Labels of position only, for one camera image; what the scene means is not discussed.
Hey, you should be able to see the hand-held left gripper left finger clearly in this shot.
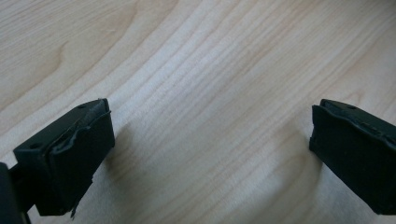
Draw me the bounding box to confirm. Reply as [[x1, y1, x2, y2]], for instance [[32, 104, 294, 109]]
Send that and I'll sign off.
[[13, 98, 116, 217]]

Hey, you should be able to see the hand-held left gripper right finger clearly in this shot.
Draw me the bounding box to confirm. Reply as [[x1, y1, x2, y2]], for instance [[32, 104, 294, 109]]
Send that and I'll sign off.
[[308, 98, 396, 216]]

